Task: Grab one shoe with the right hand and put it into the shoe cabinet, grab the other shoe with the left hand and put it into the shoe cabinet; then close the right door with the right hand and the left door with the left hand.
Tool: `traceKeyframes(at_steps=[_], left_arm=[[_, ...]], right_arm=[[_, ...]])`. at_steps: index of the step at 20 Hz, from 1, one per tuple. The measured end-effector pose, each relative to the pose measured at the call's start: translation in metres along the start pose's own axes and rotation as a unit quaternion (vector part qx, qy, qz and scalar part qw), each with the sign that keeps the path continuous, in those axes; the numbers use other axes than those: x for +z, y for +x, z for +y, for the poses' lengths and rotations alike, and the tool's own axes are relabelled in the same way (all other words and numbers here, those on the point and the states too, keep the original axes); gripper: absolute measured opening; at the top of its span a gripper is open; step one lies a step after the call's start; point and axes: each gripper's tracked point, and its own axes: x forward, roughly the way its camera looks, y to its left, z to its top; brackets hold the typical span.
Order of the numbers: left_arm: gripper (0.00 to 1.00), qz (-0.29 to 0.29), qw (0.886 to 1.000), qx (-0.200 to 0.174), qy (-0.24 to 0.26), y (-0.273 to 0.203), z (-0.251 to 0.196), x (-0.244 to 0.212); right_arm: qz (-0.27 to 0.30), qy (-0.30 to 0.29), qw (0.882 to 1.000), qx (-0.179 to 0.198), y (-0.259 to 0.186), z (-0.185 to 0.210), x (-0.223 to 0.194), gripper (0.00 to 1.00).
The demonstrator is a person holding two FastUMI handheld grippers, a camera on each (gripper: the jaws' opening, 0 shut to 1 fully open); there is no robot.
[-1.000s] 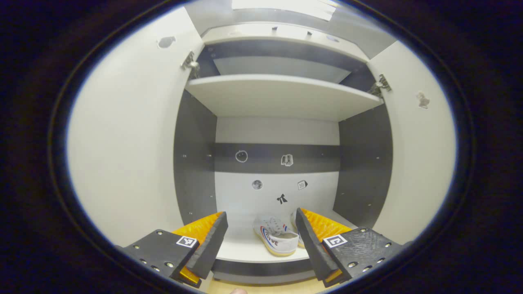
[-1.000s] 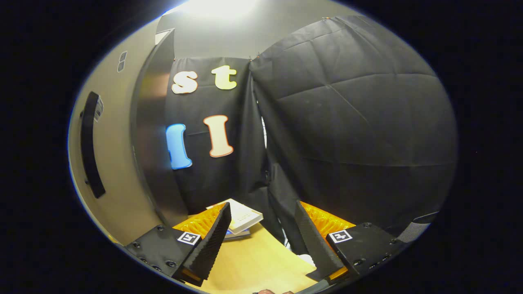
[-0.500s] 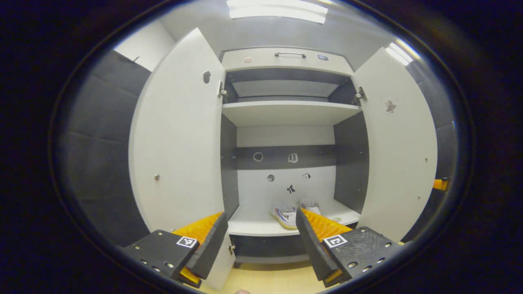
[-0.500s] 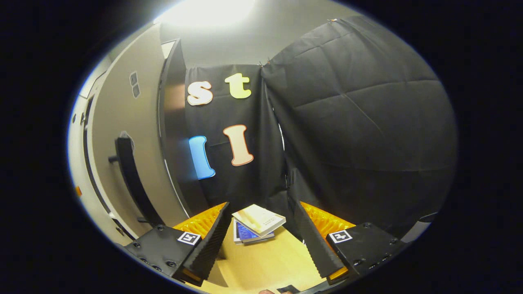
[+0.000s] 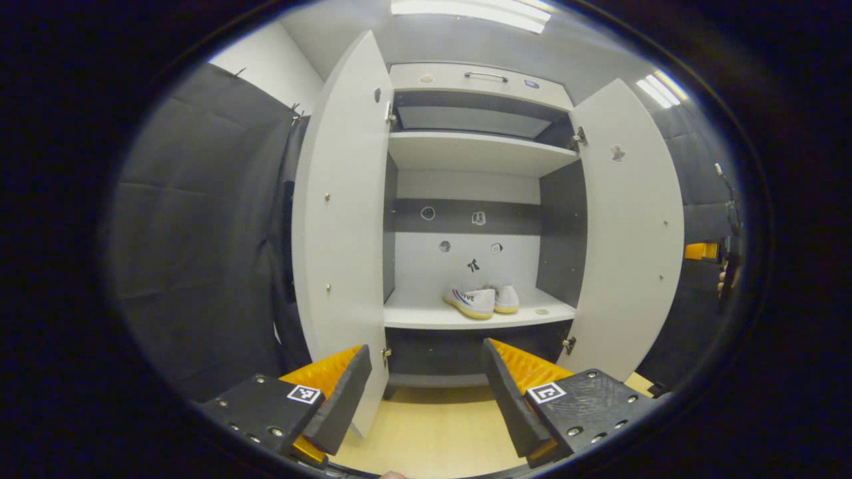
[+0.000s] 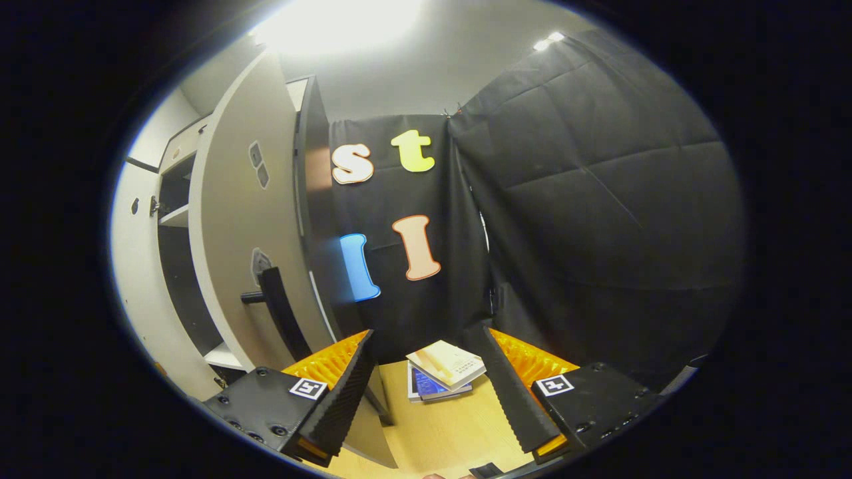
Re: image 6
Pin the black backdrop cloth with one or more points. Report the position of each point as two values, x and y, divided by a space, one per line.
599 213

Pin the grey shoe cabinet door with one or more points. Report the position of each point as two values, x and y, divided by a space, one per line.
143 299
233 219

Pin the grey cabinet drawer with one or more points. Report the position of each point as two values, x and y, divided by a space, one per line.
183 143

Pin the small ceiling light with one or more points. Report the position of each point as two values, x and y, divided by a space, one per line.
547 41

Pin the blue book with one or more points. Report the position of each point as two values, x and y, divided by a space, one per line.
429 389

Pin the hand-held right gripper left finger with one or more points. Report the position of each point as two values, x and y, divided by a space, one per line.
349 392

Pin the grey shoe cabinet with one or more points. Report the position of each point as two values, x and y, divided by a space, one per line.
316 199

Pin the large ceiling light panel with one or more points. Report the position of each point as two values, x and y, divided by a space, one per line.
339 23

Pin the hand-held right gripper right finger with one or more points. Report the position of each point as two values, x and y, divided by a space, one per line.
509 392

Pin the metal door hinge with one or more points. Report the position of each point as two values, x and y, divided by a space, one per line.
156 206

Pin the cream book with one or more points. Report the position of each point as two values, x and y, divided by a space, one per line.
449 362

